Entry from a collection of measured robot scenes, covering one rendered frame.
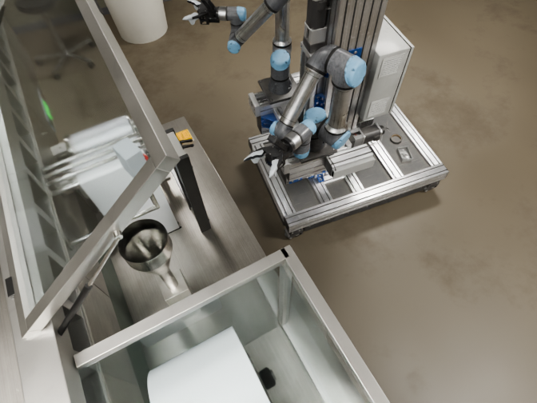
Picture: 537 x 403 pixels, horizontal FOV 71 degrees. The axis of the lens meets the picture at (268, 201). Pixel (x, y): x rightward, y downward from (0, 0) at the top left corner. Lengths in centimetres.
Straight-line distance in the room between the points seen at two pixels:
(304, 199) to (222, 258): 111
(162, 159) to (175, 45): 381
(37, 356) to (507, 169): 334
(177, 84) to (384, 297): 267
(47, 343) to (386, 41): 197
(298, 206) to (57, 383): 202
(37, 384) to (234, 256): 101
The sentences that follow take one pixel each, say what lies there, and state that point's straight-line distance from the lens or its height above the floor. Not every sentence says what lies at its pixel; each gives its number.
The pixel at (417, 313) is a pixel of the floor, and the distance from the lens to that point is 274.
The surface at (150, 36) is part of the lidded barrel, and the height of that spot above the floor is 6.
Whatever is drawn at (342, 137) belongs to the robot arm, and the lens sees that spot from 197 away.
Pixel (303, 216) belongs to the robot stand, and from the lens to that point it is 260.
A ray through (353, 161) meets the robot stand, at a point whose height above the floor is 73.
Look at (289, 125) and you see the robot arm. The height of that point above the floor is 117.
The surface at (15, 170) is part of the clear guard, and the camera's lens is 117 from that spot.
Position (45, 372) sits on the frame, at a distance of 96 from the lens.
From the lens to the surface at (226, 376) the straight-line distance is 91.
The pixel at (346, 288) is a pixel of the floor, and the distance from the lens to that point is 267.
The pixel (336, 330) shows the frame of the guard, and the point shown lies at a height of 160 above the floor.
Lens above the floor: 248
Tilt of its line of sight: 58 degrees down
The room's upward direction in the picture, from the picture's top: 2 degrees counter-clockwise
